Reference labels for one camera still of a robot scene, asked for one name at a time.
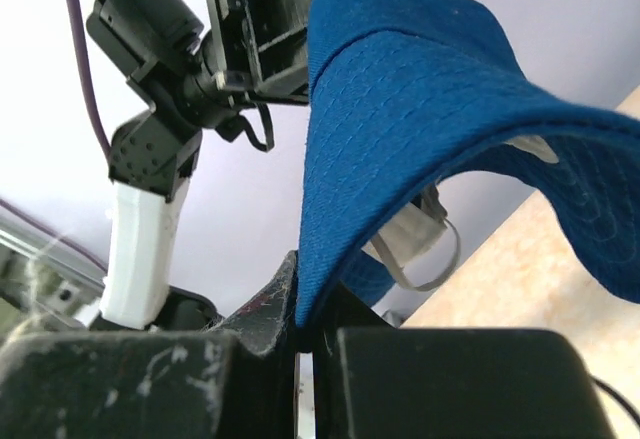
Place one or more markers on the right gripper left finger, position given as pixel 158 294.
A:
pixel 236 380

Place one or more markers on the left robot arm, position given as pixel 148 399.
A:
pixel 156 45

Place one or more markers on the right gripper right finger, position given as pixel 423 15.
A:
pixel 373 380

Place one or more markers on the blue bucket hat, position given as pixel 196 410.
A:
pixel 404 93

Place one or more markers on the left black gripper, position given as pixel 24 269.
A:
pixel 258 49

